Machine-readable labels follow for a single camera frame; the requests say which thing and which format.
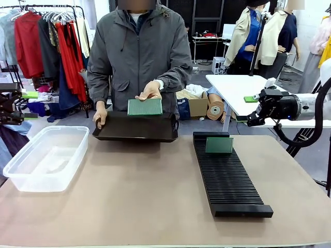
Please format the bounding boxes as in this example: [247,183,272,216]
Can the small green perforated PCB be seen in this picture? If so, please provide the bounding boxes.
[127,98,163,116]

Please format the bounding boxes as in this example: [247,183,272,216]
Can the person's right forearm grey sleeve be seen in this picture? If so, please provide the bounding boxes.
[87,72,113,110]

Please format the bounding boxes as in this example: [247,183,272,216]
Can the white board panel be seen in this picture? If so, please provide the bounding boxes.
[222,23,237,40]

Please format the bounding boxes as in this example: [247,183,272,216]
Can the mannequin with navy top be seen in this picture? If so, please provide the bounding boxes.
[260,0,302,83]

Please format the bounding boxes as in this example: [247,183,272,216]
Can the white clothes hangers bunch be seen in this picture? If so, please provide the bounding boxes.
[42,10,76,24]

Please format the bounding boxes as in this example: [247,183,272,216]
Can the navy hanging garment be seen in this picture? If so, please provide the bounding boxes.
[58,61,81,111]

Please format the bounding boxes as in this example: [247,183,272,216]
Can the brown cardboard box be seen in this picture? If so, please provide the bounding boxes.
[177,90,209,121]

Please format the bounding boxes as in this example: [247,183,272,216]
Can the large green perforated PCB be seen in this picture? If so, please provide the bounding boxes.
[205,136,234,154]

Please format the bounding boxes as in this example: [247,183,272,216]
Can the black metal clothes rack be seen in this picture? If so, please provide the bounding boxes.
[0,4,91,119]

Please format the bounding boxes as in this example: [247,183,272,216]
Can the cream hanging garment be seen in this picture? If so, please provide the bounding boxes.
[76,17,91,59]

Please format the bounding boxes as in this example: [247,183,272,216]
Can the dark purple cloth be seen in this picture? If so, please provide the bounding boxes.
[27,102,48,117]

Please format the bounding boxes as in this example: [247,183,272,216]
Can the lying skin-coloured mannequin torso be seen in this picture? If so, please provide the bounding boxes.
[206,86,226,104]

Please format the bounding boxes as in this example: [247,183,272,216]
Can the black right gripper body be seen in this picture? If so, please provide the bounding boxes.
[258,88,302,120]

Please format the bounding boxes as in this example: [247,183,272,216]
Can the white patterned cloth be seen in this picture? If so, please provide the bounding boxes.
[36,91,61,103]

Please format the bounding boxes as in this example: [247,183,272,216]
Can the person in grey jacket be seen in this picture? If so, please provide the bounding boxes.
[87,0,193,119]

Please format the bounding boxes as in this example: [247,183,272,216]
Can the person's right hand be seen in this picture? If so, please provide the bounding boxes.
[92,107,108,130]

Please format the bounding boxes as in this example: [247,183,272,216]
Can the clear plastic storage box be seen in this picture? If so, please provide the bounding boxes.
[2,126,90,193]

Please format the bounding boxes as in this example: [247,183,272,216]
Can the red hanging dress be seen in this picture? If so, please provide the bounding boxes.
[55,22,87,103]

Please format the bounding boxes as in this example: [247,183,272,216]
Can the white folding table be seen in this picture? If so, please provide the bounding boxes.
[205,74,321,129]

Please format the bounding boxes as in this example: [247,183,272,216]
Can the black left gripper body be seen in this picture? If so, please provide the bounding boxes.
[0,93,24,126]

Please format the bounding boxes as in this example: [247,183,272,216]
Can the black slotted PCB rack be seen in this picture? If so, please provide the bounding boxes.
[192,131,274,219]

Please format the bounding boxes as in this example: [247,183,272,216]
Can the light blue fabric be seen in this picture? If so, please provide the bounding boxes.
[0,119,33,179]

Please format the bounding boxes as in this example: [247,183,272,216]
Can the dark grey storage bin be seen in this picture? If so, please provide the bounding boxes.
[104,92,114,111]

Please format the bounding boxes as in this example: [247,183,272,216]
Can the mannequin in pink and yellow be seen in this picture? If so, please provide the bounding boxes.
[297,7,331,94]

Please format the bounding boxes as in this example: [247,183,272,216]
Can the pale grey-blue hanging garment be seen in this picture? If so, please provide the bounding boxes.
[0,10,19,66]

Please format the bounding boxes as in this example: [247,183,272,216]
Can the brown cardboard spool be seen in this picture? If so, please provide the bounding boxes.
[206,99,227,122]

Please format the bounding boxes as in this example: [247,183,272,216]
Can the person's left hand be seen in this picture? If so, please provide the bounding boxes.
[134,81,163,101]

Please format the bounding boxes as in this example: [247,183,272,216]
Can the white crumpled cloth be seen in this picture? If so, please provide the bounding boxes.
[185,83,208,98]

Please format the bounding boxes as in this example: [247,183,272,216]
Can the black metal shelf frame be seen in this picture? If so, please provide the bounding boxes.
[160,0,225,63]

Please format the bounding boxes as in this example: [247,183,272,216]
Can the mannequin with blue shirt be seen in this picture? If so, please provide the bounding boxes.
[223,0,264,75]

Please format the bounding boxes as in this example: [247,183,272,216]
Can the grey paper roll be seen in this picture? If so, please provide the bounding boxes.
[79,68,89,86]

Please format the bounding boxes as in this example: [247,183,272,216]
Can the black hanging garment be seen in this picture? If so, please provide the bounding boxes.
[38,17,62,81]

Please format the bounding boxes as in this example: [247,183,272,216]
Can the small white background table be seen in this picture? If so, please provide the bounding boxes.
[191,36,223,63]

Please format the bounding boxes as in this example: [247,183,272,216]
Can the red hanging jacket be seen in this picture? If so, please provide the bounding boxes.
[14,11,44,80]

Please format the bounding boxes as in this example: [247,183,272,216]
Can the person's left forearm grey sleeve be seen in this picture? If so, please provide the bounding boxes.
[157,66,193,94]

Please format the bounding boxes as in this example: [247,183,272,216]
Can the black plastic serving tray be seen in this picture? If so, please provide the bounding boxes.
[92,111,180,143]

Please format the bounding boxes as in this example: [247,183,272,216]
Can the dark blue jeans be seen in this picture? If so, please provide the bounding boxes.
[177,97,191,120]

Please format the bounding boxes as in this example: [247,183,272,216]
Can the dark draped garment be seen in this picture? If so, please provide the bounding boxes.
[0,125,31,158]

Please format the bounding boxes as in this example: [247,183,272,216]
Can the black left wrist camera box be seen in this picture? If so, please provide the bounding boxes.
[0,82,23,94]

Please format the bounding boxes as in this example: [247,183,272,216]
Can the black tripod pole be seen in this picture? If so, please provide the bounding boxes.
[249,12,268,77]

